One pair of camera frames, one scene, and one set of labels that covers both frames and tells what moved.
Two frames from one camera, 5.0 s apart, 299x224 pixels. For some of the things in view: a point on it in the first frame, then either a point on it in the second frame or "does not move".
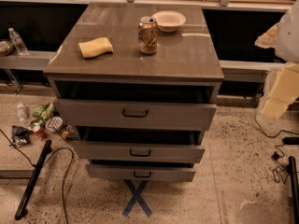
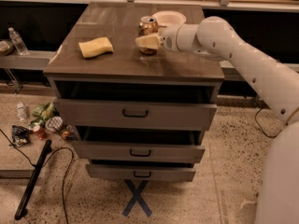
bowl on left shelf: [7, 48] does not move
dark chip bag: [21, 135] does not move
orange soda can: [148, 35] does not move
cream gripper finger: [267, 40] to [167, 39]
